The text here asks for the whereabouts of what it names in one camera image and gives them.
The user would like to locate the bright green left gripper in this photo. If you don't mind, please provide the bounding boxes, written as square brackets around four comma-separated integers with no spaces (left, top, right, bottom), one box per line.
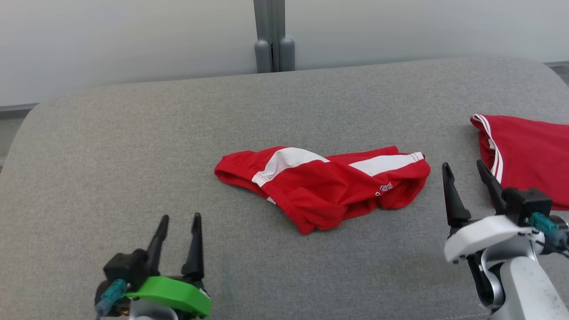
[126,212,212,317]

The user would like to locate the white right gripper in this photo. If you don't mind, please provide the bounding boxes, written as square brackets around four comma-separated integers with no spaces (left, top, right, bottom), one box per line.
[441,160,545,264]

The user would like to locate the red white basketball jersey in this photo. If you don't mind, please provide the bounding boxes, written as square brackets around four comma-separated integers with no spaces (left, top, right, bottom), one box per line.
[470,114,569,211]

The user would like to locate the red white basketball shorts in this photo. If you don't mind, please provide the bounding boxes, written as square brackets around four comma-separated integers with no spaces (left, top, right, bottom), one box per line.
[214,146,431,235]

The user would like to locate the white partition panel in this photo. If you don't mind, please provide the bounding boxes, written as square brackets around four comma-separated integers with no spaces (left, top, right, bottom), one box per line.
[0,0,258,107]
[284,0,569,72]

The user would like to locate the black cable with teal plug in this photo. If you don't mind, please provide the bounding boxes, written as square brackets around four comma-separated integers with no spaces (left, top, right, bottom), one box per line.
[529,212,569,258]
[95,279,128,320]

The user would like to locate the grey double partition post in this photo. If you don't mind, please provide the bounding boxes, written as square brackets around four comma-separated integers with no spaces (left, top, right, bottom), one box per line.
[253,0,296,74]

